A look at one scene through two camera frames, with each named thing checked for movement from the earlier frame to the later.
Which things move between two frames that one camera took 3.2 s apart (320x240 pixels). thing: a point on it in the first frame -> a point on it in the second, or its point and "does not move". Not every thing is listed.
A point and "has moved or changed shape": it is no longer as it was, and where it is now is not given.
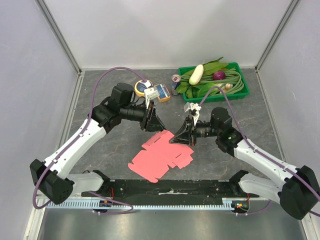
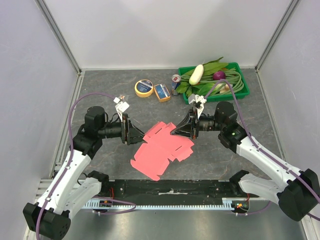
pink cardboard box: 153,163 has moved or changed shape
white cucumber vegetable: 196,75 does not move
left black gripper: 155,123 -> 129,131
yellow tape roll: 140,86 does not move
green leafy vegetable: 201,90 does not move
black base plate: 143,189 does not move
